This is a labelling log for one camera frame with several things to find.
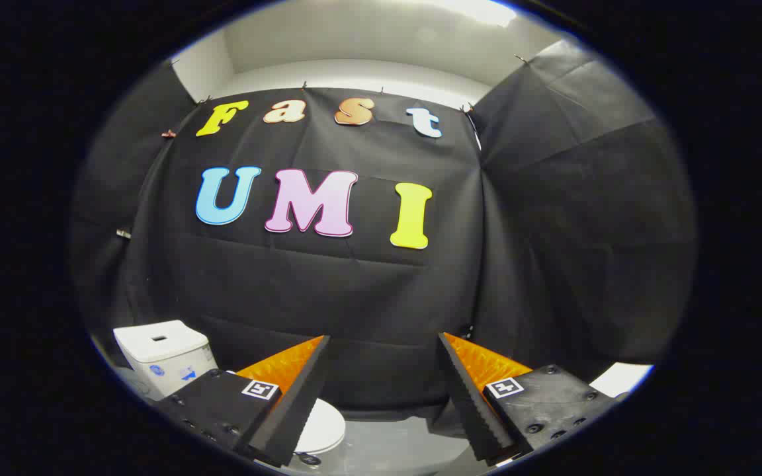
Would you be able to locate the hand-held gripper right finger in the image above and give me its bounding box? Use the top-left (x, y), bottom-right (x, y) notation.
top-left (438, 332), bottom-right (614, 464)

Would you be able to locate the black backdrop cloth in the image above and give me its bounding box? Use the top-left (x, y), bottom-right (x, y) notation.
top-left (70, 40), bottom-right (697, 424)

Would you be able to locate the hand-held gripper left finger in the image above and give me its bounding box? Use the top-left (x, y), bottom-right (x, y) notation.
top-left (156, 335), bottom-right (331, 467)

